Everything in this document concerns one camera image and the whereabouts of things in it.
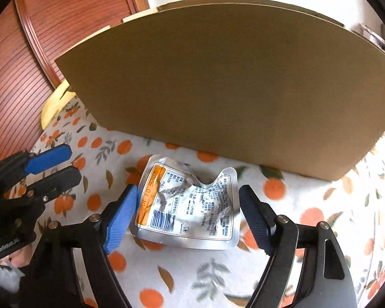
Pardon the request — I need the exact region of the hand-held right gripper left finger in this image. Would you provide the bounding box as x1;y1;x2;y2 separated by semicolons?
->
19;184;138;308

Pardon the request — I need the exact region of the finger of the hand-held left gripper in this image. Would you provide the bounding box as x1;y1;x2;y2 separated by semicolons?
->
6;167;82;204
0;144;72;180

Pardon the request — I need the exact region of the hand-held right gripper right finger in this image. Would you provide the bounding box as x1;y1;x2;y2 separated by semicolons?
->
238;184;360;308

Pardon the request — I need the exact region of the orange and silver snack packet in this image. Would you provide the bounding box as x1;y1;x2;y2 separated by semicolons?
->
129;155;242;251

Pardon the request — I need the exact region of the brown cardboard box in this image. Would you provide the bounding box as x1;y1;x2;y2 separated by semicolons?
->
54;0;385;182

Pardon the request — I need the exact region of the person's left forearm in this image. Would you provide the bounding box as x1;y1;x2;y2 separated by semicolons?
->
0;261;24;294

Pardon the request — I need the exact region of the person's left hand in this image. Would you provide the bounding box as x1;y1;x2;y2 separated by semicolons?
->
2;247;31;268

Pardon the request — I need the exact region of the orange fruit print bed sheet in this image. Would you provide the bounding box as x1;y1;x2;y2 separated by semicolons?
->
29;94;385;308

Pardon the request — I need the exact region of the red-brown wooden panel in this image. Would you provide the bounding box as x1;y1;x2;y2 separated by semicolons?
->
0;0;150;170

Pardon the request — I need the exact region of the clutter of small household items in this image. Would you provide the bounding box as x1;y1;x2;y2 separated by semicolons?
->
359;22;385;68

